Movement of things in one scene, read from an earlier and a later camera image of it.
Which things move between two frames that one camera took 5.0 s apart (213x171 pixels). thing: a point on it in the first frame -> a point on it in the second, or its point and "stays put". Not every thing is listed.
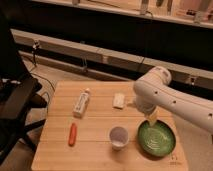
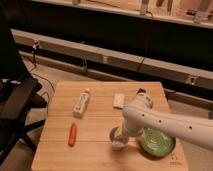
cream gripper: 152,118 -> 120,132
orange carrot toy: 73,134 stays put
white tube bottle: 81,103 stays put
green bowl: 156,140 stays put
